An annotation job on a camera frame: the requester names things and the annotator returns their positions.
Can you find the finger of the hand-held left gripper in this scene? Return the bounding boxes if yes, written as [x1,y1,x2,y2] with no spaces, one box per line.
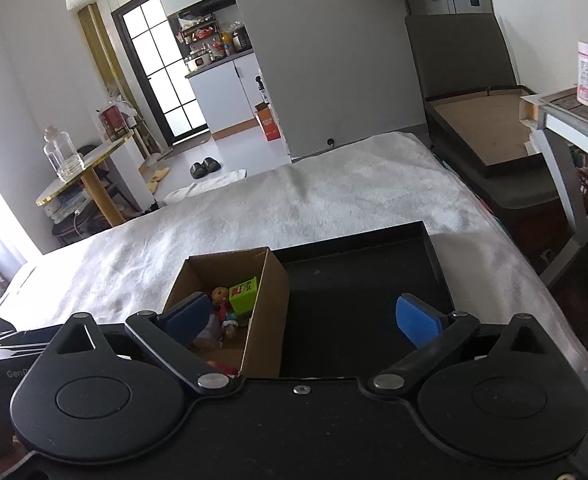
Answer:
[0,316,67,352]

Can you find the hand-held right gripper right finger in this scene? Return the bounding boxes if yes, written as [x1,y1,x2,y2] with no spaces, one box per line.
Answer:
[369,294,549,393]

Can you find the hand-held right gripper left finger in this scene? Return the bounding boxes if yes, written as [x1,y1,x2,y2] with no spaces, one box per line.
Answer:
[49,292,241,395]

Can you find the small yellow white toy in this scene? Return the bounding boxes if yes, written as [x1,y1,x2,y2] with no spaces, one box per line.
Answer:
[210,286,231,313]

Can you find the green toy bin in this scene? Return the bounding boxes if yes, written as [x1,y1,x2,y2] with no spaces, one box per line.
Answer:
[228,277,259,317]

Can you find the black tray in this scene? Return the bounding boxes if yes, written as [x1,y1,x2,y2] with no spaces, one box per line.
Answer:
[269,220,455,379]

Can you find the cardboard box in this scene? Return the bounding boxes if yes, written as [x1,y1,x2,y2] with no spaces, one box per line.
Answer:
[161,246,290,379]

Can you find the white blanket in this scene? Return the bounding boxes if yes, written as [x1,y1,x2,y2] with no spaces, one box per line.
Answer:
[0,131,588,377]

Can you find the black slippers pair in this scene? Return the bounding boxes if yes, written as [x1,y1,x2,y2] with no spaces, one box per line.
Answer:
[189,157,223,180]

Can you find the round gold-edged table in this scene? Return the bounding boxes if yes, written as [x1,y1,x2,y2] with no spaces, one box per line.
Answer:
[35,135,136,227]

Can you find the glass bottle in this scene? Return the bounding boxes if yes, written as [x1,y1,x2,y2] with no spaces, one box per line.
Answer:
[42,126,85,183]

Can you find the red tin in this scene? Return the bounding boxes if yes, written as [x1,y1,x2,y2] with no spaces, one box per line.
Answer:
[98,104,128,142]

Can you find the orange carton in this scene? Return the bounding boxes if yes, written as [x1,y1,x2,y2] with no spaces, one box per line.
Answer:
[253,104,283,144]

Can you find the grey side table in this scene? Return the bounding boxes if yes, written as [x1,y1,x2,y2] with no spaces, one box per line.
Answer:
[518,87,588,292]

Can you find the white kitchen cabinet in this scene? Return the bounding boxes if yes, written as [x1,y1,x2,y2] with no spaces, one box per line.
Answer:
[186,51,265,142]

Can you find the black framed glass door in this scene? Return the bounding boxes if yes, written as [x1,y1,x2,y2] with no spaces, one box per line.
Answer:
[111,0,211,147]

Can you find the grey storage bed frame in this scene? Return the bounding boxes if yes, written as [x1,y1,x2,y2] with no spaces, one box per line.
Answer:
[404,12,572,213]

